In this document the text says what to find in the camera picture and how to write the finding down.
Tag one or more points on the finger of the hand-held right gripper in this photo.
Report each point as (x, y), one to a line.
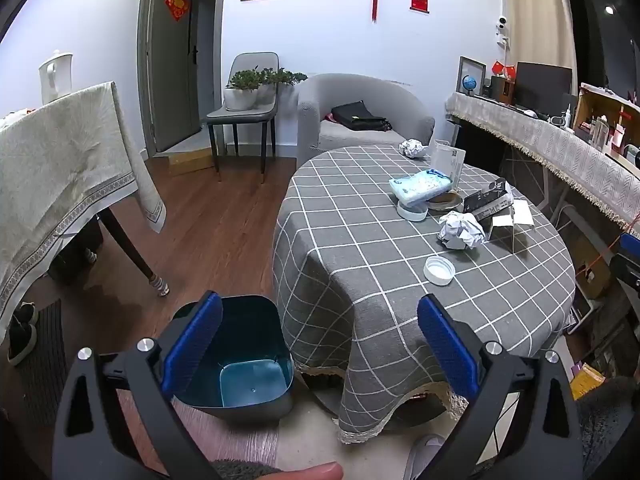
(629, 270)

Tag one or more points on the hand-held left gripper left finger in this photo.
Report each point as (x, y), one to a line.
(192, 345)

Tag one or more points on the black shoes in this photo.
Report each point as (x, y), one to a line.
(22, 335)

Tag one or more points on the dark ribbed floor mat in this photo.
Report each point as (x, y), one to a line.
(45, 370)

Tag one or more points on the black bag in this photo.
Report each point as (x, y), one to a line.
(357, 116)

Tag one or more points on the grey slipper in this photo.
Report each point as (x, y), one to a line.
(425, 457)

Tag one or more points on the open cardboard box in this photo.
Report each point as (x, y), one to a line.
(595, 105)

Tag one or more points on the flat cardboard piece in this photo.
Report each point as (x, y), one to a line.
(190, 164)

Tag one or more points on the white wall camera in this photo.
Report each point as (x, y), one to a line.
(502, 27)

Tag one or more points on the beige curtain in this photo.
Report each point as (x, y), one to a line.
(535, 20)

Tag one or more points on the white round lid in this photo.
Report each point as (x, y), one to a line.
(439, 270)

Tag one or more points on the large white paper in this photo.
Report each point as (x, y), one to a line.
(462, 230)

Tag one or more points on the white tape roll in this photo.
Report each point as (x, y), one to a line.
(411, 212)

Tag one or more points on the potted plant in white pot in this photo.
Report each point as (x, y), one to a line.
(240, 95)
(285, 77)

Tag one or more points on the round table grey checked tablecloth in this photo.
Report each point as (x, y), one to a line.
(360, 240)

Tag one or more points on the clear plastic box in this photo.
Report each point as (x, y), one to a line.
(447, 160)

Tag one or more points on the red door decoration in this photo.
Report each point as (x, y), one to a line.
(177, 6)

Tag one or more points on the brown tape roll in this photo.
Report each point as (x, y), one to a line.
(447, 202)

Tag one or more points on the blue tissue pack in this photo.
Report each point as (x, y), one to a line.
(422, 187)

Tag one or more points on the grey chair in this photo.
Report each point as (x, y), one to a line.
(250, 62)

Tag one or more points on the person's grey fuzzy clothing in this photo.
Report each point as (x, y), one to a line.
(610, 420)

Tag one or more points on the picture frame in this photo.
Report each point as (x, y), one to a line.
(470, 67)

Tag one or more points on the small blue globe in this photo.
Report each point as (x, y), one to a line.
(470, 84)

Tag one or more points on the table with beige tablecloth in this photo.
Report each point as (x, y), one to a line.
(60, 160)

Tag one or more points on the grey armchair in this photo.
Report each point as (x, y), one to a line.
(360, 90)

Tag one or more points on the person's left hand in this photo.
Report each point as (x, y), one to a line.
(312, 471)

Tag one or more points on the white kettle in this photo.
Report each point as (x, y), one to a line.
(55, 77)

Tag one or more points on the small crumpled white paper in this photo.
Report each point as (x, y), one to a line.
(412, 148)

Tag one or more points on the black monitor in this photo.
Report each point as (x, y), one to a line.
(542, 85)

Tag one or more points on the side desk with fringed cloth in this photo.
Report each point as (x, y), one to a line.
(550, 145)

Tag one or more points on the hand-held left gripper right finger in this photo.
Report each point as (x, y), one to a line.
(447, 352)

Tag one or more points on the black box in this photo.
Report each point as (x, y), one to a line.
(487, 201)

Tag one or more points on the teal trash bin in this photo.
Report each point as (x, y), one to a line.
(250, 335)

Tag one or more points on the grey door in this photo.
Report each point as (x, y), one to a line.
(172, 70)

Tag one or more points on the small red flags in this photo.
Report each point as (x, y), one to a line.
(502, 67)

